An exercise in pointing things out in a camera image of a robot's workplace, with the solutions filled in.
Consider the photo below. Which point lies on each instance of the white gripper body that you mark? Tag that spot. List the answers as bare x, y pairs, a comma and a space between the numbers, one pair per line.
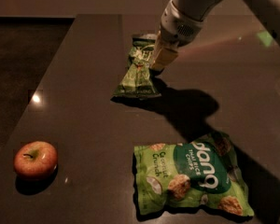
177, 27

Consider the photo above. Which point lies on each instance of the green dang rice chips bag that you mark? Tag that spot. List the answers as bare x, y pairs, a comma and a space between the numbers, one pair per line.
189, 175

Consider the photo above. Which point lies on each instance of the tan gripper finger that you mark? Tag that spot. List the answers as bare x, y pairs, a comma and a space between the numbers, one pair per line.
164, 53

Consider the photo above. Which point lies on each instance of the green jalapeno kettle chip bag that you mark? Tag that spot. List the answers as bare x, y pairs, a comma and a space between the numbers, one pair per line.
137, 82

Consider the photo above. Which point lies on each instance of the red apple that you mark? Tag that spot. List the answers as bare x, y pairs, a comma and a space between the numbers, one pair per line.
36, 161

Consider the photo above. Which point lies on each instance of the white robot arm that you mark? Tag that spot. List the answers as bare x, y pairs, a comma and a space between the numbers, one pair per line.
266, 11

